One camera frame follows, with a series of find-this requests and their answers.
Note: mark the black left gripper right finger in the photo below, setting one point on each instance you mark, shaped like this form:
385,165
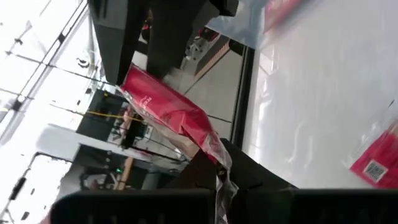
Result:
311,208

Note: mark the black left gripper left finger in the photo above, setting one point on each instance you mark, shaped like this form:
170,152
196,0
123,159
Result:
130,208

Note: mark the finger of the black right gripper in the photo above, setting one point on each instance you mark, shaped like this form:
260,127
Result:
171,34
118,40

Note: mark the black striped floor mat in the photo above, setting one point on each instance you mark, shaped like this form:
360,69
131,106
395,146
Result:
211,60

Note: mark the clear plastic bin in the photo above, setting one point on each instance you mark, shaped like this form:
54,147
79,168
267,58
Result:
239,28

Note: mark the black aluminium table frame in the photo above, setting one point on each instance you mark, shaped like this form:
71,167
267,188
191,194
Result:
244,93

